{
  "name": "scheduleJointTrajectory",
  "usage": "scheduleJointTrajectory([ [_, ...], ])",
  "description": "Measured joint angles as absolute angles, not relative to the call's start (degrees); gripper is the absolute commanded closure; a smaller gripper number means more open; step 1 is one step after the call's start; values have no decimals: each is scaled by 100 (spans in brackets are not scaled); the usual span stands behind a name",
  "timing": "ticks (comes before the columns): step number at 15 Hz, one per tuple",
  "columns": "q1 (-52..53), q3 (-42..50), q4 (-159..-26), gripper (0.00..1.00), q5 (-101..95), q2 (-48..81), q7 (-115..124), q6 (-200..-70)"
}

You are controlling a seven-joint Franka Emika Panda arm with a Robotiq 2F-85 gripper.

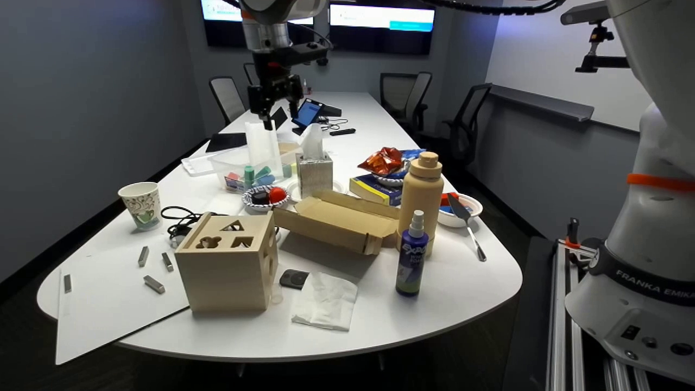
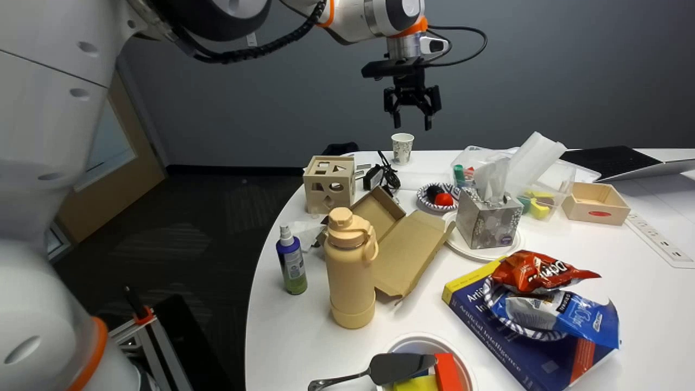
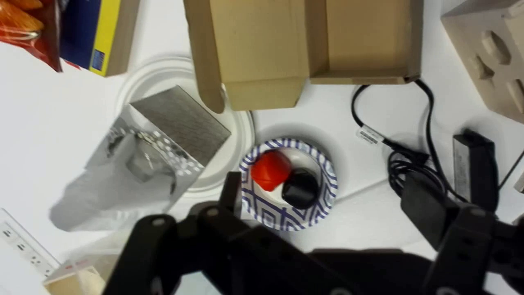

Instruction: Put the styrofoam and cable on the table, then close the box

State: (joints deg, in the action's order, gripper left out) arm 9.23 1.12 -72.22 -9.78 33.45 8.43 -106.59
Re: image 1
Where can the black toy block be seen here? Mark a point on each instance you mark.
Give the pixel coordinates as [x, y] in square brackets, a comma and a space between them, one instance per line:
[259, 197]

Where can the red and black clamp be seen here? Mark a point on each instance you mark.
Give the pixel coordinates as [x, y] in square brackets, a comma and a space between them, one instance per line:
[575, 231]

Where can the wall display screen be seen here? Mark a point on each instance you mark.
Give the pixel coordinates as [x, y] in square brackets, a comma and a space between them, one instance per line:
[377, 17]

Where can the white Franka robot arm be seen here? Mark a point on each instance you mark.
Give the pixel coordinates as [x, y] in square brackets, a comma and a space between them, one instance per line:
[652, 231]

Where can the tablet with blue screen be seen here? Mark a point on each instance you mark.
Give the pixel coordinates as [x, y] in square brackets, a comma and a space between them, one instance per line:
[308, 113]

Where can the black remote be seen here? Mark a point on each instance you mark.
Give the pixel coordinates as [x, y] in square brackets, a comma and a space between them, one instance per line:
[342, 131]

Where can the grey wall ledge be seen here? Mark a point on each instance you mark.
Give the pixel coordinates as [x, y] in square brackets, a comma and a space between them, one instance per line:
[542, 101]

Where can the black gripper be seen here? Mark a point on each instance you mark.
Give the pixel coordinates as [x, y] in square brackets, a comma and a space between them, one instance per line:
[274, 68]

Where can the clear plastic container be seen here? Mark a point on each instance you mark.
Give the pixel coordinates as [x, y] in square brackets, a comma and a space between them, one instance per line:
[263, 149]

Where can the wooden shape sorter box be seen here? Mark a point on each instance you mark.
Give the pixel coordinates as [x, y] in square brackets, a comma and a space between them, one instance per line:
[227, 274]

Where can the grey metal block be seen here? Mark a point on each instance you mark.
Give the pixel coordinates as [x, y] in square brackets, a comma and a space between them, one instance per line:
[169, 262]
[156, 282]
[145, 255]

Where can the white foam board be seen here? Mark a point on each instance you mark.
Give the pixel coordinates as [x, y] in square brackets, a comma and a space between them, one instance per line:
[107, 311]

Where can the black office chair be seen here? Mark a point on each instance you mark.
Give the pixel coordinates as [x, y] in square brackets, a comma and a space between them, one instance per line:
[251, 75]
[229, 99]
[405, 99]
[467, 123]

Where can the red toy block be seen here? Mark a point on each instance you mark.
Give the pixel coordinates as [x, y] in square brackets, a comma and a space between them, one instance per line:
[276, 193]

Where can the blue cylinder block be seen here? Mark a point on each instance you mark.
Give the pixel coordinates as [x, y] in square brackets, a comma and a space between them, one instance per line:
[265, 180]

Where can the blue spray bottle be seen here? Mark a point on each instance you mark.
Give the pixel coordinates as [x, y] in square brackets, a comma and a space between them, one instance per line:
[411, 262]

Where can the grey metal spatula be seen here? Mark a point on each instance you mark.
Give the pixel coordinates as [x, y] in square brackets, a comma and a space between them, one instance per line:
[472, 236]

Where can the grey marbled tissue box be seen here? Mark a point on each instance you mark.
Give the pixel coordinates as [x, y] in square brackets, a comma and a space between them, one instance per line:
[316, 168]

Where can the orange red food piece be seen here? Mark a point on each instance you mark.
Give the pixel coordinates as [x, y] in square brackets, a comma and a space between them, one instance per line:
[450, 198]

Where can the camera on black mount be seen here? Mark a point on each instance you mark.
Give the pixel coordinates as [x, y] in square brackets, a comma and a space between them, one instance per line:
[588, 13]

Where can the white paper napkin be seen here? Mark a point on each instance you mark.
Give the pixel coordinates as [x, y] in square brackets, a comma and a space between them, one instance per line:
[324, 303]

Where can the white bowl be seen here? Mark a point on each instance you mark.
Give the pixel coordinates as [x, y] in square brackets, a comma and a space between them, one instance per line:
[472, 208]

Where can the brown cardboard box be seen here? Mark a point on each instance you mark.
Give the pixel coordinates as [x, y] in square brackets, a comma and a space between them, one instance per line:
[339, 221]

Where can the patterned paper cup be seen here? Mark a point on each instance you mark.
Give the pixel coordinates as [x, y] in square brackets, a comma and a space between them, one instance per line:
[143, 208]

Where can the small black square pad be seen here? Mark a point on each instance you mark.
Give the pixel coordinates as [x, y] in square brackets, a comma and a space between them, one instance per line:
[294, 279]

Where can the aluminium frame rail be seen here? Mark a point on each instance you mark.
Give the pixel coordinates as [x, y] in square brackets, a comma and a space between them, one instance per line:
[558, 317]

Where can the teal toy block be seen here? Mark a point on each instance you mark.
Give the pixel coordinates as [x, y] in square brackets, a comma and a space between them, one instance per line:
[249, 176]

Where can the tan water bottle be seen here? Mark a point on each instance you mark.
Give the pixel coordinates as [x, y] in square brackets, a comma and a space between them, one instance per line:
[421, 198]

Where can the white paper sheet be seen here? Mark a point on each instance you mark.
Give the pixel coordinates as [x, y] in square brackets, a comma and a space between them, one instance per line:
[198, 166]

